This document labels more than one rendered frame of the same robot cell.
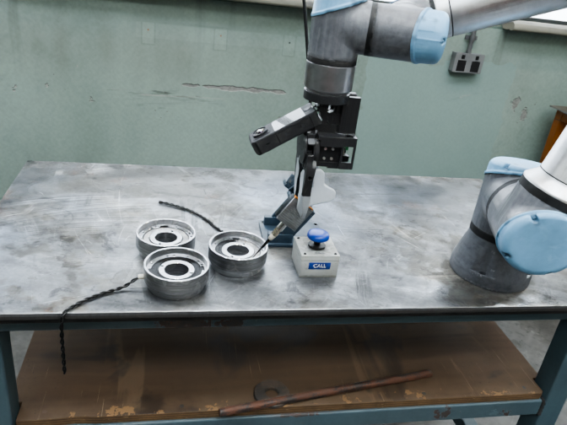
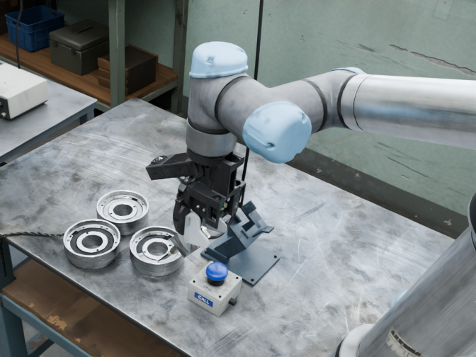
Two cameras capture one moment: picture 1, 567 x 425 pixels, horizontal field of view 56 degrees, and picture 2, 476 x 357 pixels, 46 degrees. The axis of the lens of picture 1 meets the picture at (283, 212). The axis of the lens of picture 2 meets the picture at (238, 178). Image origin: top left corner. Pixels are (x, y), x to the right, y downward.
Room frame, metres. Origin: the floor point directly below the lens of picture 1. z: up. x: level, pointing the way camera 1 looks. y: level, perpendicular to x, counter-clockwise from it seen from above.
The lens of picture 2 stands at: (0.33, -0.54, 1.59)
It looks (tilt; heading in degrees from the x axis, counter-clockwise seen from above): 36 degrees down; 41
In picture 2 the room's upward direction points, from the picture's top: 8 degrees clockwise
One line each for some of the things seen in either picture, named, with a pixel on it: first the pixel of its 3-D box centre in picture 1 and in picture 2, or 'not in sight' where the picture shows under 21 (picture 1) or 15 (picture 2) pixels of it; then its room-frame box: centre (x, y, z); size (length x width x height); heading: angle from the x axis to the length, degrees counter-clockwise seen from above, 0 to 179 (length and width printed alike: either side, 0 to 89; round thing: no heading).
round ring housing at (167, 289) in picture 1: (176, 273); (92, 244); (0.74, 0.16, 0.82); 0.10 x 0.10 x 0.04
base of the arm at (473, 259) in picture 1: (495, 249); not in sight; (0.92, -0.41, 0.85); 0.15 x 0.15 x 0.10
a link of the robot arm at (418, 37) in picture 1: (405, 32); (273, 117); (0.83, -0.14, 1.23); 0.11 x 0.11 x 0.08; 84
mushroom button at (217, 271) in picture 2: (316, 243); (216, 278); (0.85, -0.07, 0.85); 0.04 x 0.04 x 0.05
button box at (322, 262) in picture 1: (317, 255); (217, 289); (0.85, -0.07, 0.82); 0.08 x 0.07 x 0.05; 103
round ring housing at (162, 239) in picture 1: (165, 241); (122, 213); (0.84, 0.20, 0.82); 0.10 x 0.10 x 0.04
